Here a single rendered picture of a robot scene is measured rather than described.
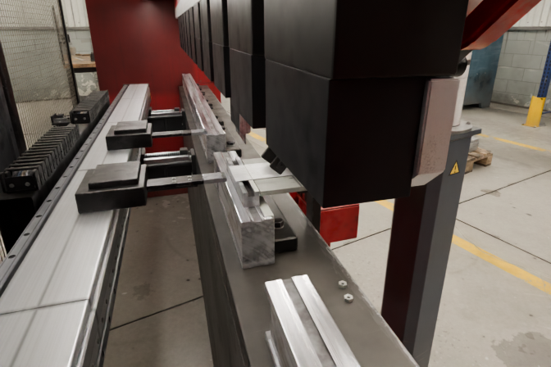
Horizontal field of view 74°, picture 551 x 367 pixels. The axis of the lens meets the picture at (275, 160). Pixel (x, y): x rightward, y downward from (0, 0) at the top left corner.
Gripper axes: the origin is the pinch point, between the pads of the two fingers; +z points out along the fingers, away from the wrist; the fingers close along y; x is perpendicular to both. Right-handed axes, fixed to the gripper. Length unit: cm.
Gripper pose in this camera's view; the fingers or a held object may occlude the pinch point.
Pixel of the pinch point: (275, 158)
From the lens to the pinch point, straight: 76.6
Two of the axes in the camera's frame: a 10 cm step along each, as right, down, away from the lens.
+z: -6.2, 7.8, 0.7
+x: 7.2, 5.4, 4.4
